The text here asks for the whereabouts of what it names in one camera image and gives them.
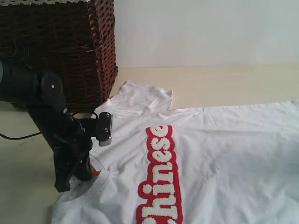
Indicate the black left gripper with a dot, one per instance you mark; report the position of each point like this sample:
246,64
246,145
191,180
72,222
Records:
70,140

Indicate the white t-shirt red lettering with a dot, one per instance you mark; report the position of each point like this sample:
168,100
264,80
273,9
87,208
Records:
215,165

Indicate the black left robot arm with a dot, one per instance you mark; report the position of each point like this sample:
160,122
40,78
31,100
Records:
41,94

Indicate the brown wicker laundry basket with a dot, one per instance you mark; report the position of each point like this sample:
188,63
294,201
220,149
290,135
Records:
74,40

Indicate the white lace cloth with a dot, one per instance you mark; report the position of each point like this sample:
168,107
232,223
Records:
6,3

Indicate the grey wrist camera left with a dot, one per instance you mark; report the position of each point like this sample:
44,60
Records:
99,127

